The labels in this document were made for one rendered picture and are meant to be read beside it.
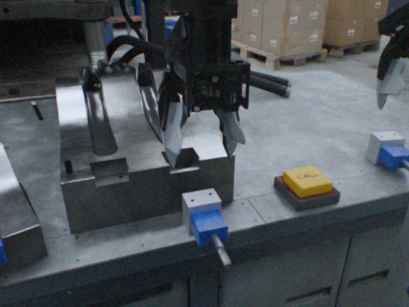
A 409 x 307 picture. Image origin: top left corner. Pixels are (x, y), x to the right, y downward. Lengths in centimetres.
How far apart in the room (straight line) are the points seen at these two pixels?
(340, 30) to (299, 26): 75
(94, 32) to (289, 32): 333
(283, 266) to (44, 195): 46
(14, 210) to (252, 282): 45
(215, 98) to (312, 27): 419
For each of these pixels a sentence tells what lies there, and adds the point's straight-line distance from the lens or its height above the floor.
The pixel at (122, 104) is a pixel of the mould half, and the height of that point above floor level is 90.
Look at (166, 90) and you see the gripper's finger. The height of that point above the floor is 102.
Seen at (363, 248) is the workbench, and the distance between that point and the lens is 89.
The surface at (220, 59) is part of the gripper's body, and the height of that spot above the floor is 107.
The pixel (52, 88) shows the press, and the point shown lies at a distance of 131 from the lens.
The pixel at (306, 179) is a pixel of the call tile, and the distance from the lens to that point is 64.
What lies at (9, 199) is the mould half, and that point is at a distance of 61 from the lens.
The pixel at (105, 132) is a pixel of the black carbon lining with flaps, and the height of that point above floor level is 88.
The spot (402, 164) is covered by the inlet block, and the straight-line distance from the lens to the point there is 77.
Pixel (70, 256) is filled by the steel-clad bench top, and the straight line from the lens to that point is 56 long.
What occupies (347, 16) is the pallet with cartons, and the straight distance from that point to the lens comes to 504.
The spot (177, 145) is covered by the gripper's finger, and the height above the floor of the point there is 97.
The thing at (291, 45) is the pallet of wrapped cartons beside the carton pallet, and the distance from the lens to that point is 444.
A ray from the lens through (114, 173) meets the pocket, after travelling 60.
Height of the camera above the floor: 117
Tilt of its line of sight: 28 degrees down
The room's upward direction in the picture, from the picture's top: straight up
